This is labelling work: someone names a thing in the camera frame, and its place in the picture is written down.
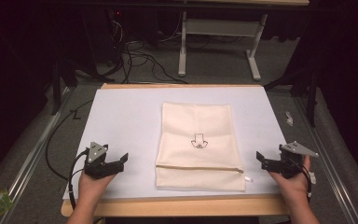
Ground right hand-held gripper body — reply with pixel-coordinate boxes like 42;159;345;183
278;140;320;180

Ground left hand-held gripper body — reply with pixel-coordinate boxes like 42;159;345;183
83;141;117;180

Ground cream mesh zipper bag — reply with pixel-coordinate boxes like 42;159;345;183
155;102;247;192

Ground person's left hand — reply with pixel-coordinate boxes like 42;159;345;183
77;169;118;202

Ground person's right hand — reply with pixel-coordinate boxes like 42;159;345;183
268;155;312;202

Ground small clear plastic piece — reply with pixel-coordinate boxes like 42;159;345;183
284;110;295;127

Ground white table mat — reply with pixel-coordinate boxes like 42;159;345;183
62;86;288;201

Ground black metal stand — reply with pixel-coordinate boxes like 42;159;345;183
263;66;320;128
49;52;106;117

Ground wooden table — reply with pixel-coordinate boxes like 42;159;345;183
61;82;294;218

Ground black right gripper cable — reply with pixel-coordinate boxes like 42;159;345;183
290;158;313;200

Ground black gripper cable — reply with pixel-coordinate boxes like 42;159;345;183
290;158;313;200
45;98;95;210

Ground metal floor rail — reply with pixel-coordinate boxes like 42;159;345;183
0;87;76;224
293;92;358;224

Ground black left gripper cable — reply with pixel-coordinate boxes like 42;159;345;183
45;98;95;210

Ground black floor cables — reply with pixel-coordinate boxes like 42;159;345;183
105;18;190;85

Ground white metal desk frame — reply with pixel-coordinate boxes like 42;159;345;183
177;10;269;82

